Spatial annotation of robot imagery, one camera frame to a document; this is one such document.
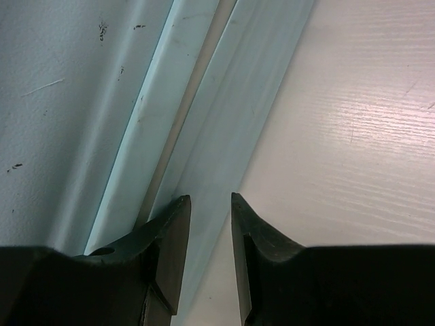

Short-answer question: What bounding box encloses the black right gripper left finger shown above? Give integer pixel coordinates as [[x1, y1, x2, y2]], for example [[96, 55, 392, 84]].
[[1, 196, 191, 325]]

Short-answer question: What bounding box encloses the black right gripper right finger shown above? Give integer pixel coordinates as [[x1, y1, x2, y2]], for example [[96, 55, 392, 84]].
[[231, 193, 434, 325]]

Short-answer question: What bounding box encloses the light blue hardshell suitcase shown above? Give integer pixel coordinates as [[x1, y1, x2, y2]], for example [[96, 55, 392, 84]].
[[0, 0, 317, 326]]

